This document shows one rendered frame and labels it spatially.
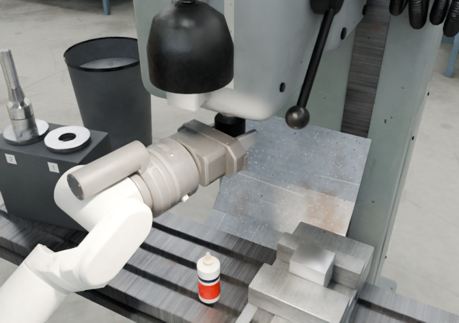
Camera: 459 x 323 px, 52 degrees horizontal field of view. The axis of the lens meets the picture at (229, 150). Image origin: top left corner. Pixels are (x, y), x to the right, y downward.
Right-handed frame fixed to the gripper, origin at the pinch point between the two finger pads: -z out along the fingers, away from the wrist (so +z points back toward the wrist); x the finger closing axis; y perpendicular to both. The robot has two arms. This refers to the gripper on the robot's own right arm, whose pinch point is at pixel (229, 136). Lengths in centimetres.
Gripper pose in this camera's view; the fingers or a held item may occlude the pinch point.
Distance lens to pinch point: 72.1
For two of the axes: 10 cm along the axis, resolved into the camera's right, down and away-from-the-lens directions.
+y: -0.1, 8.3, 5.5
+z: -6.7, 4.1, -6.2
